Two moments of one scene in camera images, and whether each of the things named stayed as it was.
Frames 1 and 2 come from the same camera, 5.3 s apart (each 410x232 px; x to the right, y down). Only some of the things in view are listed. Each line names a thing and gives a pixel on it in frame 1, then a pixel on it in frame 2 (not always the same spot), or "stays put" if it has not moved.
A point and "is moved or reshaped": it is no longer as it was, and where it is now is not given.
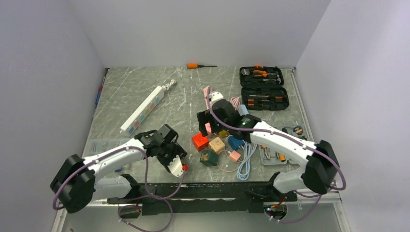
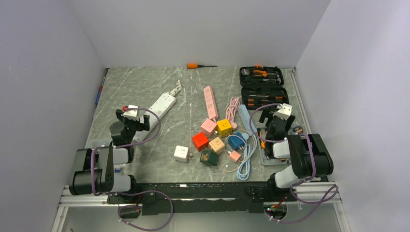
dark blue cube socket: (234, 143) stays put
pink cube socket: (208, 128) stays put
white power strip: (142, 110) is moved or reshaped
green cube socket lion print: (209, 157) stays put
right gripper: (203, 117) -> (266, 113)
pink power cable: (235, 102) stays put
